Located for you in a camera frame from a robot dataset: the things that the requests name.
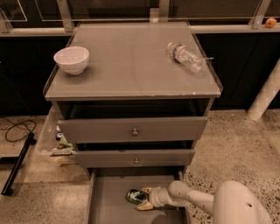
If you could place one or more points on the orange round object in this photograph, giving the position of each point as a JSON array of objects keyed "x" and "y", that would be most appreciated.
[{"x": 270, "y": 23}]

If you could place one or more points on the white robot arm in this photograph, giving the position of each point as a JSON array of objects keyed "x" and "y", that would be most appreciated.
[{"x": 232, "y": 203}]

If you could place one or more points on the metal railing frame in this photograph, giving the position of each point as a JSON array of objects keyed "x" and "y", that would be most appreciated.
[{"x": 62, "y": 17}]

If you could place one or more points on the black floor stand bar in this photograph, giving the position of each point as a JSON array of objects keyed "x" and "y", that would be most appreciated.
[{"x": 30, "y": 140}]

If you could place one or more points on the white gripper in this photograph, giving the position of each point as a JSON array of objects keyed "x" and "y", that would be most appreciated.
[{"x": 156, "y": 197}]

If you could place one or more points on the white ceramic bowl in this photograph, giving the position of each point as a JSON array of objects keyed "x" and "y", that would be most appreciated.
[{"x": 72, "y": 60}]

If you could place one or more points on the green soda can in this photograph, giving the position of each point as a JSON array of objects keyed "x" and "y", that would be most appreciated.
[{"x": 136, "y": 197}]

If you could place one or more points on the grey middle drawer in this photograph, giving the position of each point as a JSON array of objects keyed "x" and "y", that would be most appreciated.
[{"x": 133, "y": 158}]

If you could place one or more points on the grey top drawer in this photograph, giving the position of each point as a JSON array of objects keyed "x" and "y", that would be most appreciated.
[{"x": 123, "y": 130}]

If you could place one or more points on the clear plastic water bottle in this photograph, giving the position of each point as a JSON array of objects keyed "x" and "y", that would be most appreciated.
[{"x": 186, "y": 57}]

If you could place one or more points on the clear plastic storage bin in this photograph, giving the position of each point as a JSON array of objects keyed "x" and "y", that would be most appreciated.
[{"x": 46, "y": 150}]

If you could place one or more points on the grey drawer cabinet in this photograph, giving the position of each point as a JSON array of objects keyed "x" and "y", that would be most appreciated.
[{"x": 131, "y": 75}]

